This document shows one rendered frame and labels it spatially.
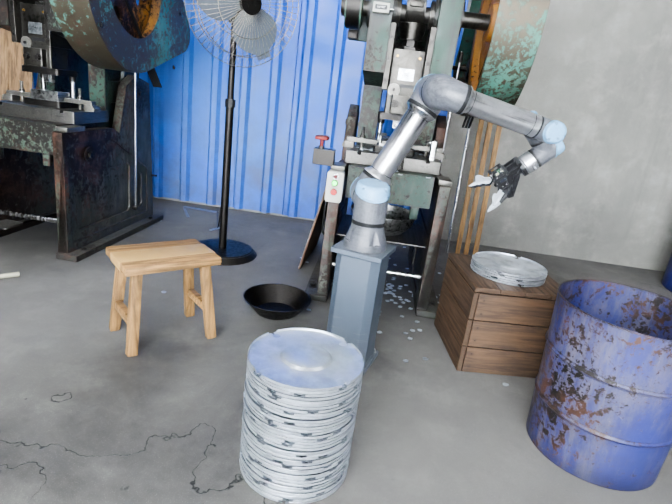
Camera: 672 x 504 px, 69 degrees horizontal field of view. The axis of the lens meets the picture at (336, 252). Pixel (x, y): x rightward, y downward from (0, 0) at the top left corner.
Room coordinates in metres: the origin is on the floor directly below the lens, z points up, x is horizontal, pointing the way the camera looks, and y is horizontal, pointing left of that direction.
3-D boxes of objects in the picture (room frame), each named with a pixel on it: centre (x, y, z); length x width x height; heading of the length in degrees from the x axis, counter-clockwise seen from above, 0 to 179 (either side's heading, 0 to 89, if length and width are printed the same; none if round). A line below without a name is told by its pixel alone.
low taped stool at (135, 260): (1.68, 0.62, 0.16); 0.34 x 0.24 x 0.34; 131
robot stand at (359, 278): (1.67, -0.10, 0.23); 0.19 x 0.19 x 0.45; 70
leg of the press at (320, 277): (2.62, 0.04, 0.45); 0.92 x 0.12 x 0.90; 177
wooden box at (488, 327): (1.89, -0.69, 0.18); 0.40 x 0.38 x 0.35; 4
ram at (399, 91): (2.43, -0.21, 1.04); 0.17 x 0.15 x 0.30; 177
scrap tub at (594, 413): (1.33, -0.87, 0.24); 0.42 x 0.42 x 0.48
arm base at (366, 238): (1.67, -0.10, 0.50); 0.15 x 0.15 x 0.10
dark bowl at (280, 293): (2.00, 0.23, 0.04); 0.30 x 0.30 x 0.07
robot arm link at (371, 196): (1.68, -0.10, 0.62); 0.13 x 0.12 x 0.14; 5
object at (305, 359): (1.09, 0.04, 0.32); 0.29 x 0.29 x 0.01
